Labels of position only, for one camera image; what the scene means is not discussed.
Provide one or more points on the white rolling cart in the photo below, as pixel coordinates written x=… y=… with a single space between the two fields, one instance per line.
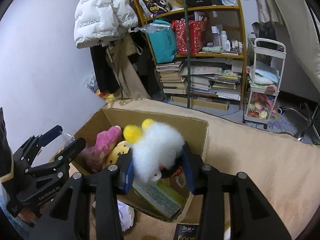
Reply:
x=264 y=77

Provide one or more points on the yellow dog plush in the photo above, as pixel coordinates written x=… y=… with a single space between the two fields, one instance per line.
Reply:
x=121 y=148

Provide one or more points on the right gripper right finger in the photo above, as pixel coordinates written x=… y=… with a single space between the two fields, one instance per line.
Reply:
x=251 y=214

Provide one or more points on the cream reclining chair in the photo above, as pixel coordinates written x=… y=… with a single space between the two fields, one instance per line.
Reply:
x=303 y=36

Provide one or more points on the white-haired anime plush doll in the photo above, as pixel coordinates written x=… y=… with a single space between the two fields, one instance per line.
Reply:
x=126 y=215

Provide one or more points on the green tissue pack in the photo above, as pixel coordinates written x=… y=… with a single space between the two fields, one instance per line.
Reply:
x=161 y=197

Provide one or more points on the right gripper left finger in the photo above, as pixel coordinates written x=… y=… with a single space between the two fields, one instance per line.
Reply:
x=68 y=215

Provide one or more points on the beige patterned blanket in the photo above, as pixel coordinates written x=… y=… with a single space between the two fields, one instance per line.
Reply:
x=285 y=169

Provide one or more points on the beige trench coat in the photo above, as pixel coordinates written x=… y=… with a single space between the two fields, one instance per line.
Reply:
x=117 y=53

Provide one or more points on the open cardboard box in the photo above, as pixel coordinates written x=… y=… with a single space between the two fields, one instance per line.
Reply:
x=194 y=132

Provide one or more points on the black face towel box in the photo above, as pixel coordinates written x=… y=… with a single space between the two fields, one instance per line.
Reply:
x=185 y=231

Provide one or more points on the white puffer jacket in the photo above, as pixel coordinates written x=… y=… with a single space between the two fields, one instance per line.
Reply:
x=99 y=22

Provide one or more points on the red gift bag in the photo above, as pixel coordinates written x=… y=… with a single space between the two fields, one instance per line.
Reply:
x=196 y=36

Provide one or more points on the stack of books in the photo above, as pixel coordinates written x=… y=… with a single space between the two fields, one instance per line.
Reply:
x=171 y=78

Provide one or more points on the teal shopping bag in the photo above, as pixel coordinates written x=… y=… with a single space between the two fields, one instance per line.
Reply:
x=163 y=43

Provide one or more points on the floral curtain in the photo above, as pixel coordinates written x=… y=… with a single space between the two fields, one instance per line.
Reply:
x=269 y=12

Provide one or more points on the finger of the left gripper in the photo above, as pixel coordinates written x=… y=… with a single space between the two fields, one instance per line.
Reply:
x=71 y=151
x=49 y=136

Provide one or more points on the pink plush toy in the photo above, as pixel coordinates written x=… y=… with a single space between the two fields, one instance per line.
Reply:
x=105 y=143

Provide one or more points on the fluffy white duck plush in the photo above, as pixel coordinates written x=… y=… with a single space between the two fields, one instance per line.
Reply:
x=155 y=146

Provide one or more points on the wooden bookshelf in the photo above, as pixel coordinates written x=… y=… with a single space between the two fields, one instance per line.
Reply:
x=218 y=70

